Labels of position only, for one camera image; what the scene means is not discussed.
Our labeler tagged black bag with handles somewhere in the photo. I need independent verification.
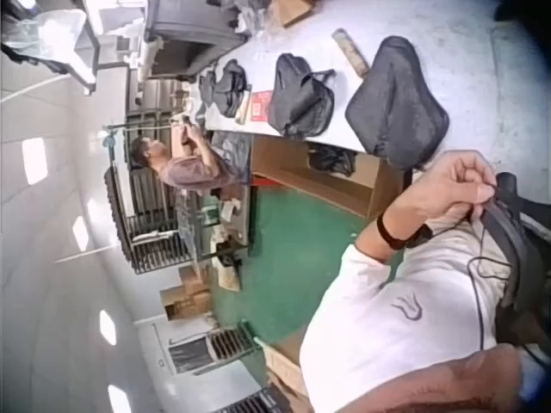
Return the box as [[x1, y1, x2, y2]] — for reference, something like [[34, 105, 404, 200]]
[[267, 52, 337, 139]]

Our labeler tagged dark grey flat bag panel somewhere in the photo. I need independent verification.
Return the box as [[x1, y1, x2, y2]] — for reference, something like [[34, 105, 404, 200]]
[[344, 35, 451, 171]]

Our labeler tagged person's left hand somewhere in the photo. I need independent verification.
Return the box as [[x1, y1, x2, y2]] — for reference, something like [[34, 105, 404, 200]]
[[384, 150, 501, 236]]

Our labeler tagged beige wooden strip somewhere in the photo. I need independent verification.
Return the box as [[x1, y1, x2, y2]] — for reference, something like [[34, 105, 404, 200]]
[[331, 28, 372, 78]]

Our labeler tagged black bag in carton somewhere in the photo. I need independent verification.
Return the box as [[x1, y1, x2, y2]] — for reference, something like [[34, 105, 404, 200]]
[[307, 143, 357, 177]]

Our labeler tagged flat cardboard carton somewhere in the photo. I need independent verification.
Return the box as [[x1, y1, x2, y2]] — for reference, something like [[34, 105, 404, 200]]
[[263, 330, 313, 413]]

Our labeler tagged black slatted rack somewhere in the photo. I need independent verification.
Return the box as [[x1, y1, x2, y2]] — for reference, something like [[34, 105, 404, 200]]
[[104, 165, 203, 275]]

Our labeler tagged dark grey bag strap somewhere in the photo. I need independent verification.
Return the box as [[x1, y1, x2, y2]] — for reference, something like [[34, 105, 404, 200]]
[[480, 171, 536, 313]]

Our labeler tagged black folded bag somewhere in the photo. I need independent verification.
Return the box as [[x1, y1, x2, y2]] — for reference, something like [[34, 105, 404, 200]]
[[198, 59, 252, 120]]

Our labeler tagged beige roll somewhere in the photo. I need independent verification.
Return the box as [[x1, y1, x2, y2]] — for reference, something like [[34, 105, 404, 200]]
[[234, 90, 252, 126]]

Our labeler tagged grey plastic crate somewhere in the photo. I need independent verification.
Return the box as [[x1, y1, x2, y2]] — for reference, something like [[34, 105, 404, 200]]
[[142, 0, 250, 79]]

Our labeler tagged red label card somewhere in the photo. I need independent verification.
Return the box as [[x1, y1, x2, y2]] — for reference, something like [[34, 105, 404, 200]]
[[249, 89, 273, 122]]

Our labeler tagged heap of cardboard cartons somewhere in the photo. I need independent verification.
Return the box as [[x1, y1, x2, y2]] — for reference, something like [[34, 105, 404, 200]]
[[159, 262, 242, 322]]

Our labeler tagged black wrist band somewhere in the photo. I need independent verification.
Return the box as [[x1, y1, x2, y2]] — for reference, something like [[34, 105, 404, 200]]
[[375, 212, 434, 251]]

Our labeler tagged small brown cardboard box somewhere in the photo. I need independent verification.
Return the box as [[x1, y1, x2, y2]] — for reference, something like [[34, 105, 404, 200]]
[[269, 0, 313, 28]]

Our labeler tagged open cardboard box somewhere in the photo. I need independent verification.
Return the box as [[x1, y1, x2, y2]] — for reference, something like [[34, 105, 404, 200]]
[[251, 135, 406, 221]]

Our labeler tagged thin black cord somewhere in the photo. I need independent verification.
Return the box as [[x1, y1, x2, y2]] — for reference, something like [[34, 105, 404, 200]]
[[466, 206, 517, 352]]

